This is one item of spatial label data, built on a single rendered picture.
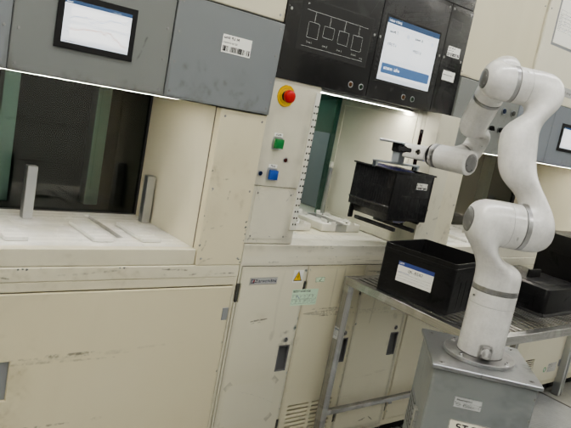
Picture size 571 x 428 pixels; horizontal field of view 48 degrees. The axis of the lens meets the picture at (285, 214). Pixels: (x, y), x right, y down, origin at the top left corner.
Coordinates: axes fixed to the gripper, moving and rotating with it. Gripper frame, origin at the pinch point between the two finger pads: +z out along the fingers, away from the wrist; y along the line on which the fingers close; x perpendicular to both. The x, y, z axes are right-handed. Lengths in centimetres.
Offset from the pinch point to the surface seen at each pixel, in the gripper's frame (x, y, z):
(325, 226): -35.9, -8.5, 21.4
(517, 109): 25, 70, 1
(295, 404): -100, -23, 2
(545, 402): -124, 158, -3
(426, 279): -40, -10, -32
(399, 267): -38.8, -11.9, -21.8
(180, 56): 14, -94, 0
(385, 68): 26.1, -15.0, 1.4
